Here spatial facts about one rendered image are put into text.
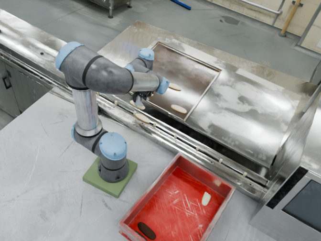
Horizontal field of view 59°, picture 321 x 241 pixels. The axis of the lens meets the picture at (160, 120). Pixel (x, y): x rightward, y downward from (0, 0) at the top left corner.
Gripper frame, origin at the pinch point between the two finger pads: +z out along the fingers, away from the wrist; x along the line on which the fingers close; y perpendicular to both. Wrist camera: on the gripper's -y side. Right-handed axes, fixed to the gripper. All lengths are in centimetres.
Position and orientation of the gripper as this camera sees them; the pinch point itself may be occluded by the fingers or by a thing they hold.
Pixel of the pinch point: (137, 103)
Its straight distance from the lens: 160.7
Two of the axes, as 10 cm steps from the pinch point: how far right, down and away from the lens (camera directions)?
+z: -1.4, 6.8, 7.2
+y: 8.4, 4.7, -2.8
